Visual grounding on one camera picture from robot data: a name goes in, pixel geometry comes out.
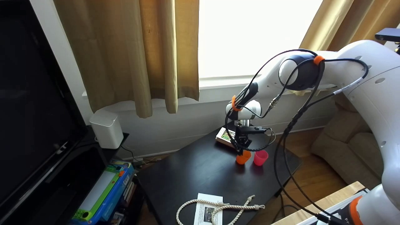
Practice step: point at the white card box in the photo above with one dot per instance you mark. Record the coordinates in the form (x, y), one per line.
(224, 137)

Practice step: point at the black tv stand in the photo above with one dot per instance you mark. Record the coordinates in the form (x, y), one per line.
(82, 190)

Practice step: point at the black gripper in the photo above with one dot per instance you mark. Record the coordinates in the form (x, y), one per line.
(242, 130)

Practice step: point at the black television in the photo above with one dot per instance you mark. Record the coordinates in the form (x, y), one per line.
(42, 177)

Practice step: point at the white speaker box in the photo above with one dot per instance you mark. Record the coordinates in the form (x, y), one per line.
(106, 129)

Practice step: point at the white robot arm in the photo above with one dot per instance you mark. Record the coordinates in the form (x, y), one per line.
(367, 74)

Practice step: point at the left tan curtain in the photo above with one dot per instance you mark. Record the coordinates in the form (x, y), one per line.
(136, 50)

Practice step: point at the tan curtain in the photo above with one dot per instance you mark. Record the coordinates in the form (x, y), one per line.
(136, 50)
(339, 23)

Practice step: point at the pink plastic cup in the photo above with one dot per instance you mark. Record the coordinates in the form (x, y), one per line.
(260, 158)

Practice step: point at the orange plastic cup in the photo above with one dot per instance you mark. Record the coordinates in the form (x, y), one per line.
(242, 159)

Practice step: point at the olive armchair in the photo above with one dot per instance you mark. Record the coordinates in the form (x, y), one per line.
(349, 147)

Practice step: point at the white flat box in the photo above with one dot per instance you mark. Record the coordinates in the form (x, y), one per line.
(205, 210)

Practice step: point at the right tan curtain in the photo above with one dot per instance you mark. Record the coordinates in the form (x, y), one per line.
(339, 23)

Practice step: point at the green blue toy box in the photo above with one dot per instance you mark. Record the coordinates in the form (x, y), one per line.
(105, 194)

